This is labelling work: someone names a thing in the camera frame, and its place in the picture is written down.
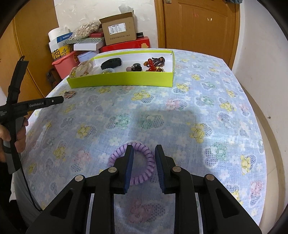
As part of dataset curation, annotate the brown wooden cabinet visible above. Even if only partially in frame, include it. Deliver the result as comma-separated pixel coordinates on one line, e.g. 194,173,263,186
0,7,61,106

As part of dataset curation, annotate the red bead bracelet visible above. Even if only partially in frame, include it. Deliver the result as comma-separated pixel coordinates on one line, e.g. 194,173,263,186
143,58,166,73

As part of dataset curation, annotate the black bead bracelet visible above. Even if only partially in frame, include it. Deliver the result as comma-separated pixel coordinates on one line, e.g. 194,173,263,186
152,57,166,67

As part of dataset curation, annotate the dark hanging object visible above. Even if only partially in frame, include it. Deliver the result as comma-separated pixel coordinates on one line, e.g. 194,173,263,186
46,67,59,87

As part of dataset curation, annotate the purple spiral hair tie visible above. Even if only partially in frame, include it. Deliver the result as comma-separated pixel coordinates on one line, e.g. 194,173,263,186
108,142,156,185

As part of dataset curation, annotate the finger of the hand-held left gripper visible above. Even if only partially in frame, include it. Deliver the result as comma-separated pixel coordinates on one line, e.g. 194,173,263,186
46,96,64,108

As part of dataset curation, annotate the bag of gold trinkets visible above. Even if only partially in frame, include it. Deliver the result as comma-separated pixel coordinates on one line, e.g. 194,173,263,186
72,20,102,39

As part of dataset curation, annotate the lavender plastic container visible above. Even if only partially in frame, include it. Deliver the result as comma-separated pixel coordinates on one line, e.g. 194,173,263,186
78,51,99,63

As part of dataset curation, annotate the flat white box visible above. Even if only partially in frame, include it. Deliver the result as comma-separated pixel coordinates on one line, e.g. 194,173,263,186
73,42,104,51

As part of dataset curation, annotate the beaded black hair tie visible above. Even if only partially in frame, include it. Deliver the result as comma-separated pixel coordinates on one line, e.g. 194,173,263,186
125,63,143,72

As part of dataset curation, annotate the person's left hand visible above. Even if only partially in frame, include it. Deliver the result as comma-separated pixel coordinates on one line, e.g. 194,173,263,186
0,118,29,163

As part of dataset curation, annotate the floral blue tablecloth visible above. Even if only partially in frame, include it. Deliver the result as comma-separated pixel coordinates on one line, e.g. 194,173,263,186
13,48,266,234

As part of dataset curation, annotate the large red box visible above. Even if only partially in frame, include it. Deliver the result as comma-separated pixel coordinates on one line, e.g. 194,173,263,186
99,36,151,53

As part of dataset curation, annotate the green cardboard tray box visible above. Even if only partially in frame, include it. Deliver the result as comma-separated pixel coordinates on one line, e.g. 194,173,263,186
66,50,176,89

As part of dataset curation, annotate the white box with blue label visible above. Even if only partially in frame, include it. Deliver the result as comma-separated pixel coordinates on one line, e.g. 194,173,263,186
49,33,73,52

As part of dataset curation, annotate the person's grey clothing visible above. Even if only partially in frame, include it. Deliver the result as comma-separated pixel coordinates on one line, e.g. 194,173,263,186
11,171,45,225

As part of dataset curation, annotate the black cable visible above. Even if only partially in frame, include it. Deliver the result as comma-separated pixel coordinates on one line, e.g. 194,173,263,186
19,165,43,212

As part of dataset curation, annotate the open brown cardboard box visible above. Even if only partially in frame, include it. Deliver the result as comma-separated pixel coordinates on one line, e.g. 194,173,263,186
99,10,137,46

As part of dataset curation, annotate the gold hair claw clip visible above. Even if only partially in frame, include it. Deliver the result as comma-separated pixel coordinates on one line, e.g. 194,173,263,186
69,61,94,79

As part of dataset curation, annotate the yellow patterned box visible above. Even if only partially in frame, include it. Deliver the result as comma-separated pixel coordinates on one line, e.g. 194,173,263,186
51,44,75,61

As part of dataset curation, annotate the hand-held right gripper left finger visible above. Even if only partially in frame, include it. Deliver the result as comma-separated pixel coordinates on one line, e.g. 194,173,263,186
25,145,135,234

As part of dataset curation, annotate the green white striped box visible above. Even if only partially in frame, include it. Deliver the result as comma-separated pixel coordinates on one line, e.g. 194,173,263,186
65,37,105,45

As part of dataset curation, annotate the brown wooden door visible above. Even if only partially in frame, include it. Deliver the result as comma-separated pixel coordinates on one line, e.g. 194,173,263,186
155,0,241,66

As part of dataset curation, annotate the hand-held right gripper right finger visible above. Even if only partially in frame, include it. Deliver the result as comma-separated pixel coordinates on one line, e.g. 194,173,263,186
154,145,262,234

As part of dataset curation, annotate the pink plastic bin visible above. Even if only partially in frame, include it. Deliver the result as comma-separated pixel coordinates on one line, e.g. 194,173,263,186
52,51,79,80

